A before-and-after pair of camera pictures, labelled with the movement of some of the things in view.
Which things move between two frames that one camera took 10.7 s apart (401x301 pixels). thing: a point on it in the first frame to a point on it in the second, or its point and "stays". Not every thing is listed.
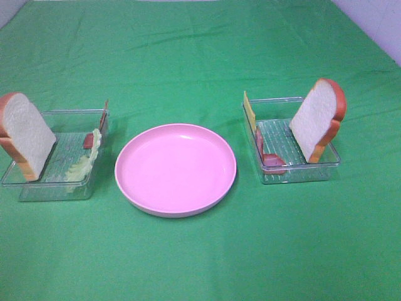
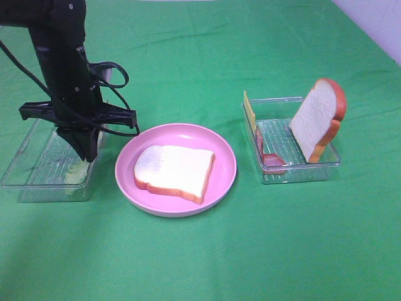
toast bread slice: x=25 y=135 to x=180 y=171
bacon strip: x=271 y=163 stays
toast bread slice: x=317 y=121 stays
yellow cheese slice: x=249 y=110 stays
